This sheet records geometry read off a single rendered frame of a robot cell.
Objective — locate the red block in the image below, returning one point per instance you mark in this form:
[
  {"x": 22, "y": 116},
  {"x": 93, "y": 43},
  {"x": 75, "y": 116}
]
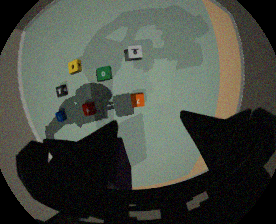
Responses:
[{"x": 89, "y": 109}]

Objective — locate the small blue block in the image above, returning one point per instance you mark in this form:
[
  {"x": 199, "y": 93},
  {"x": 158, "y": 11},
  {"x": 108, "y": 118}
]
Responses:
[{"x": 61, "y": 116}]

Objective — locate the orange block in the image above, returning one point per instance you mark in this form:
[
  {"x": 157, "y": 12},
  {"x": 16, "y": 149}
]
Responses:
[{"x": 137, "y": 99}]

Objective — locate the yellow block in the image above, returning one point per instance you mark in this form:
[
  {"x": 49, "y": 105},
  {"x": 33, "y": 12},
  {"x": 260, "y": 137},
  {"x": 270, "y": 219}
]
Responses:
[{"x": 75, "y": 66}]

